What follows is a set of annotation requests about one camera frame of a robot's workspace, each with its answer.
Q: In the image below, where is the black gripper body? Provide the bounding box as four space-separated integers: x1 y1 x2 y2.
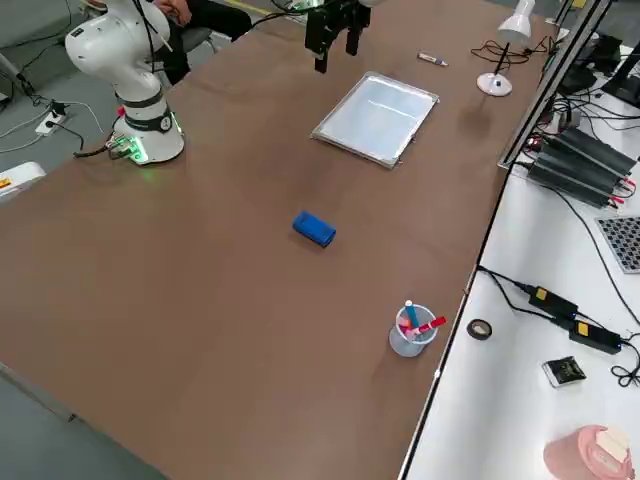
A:
319 0 372 32

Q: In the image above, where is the blue whiteboard eraser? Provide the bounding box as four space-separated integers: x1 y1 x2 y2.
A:
291 210 338 249

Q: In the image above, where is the silver framed whiteboard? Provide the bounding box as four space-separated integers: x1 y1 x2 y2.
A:
310 71 441 172

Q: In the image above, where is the red marker pen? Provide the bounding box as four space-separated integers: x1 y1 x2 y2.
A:
412 315 450 336

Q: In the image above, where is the person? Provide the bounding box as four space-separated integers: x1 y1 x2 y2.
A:
149 0 253 87

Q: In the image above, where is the grey office chair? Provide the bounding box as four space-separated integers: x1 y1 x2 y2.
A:
179 25 217 55

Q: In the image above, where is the white desk lamp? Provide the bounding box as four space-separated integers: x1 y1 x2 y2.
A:
475 0 538 98

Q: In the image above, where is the black power supply unit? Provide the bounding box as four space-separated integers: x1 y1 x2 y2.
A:
526 125 640 209

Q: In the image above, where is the blue white pen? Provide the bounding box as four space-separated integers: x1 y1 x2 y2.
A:
403 298 422 334

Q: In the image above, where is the white floor power strip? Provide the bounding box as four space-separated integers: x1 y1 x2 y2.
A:
33 110 70 137

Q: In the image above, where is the clear pen cup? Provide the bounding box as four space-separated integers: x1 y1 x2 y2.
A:
388 304 437 358

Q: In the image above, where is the black tape roll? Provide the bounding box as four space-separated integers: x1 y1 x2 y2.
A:
466 318 493 342

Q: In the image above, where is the black power adapter yellow label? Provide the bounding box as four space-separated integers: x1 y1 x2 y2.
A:
568 320 623 356
527 283 581 320

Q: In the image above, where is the white cabinet with orange label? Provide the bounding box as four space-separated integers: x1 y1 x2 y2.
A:
0 160 48 205

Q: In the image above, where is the checkered calibration board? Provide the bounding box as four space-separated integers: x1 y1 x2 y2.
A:
594 215 640 275

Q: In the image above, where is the small black device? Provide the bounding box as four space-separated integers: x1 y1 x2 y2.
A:
541 355 586 389

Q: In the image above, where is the pink tape dispenser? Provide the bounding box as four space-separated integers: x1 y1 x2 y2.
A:
542 424 635 480

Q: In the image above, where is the black lamp cable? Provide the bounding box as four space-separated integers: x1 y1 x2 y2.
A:
469 35 562 66

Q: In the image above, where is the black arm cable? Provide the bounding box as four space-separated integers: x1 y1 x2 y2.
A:
131 0 166 74

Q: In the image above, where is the aluminium frame post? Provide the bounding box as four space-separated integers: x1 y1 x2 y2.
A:
496 0 605 170

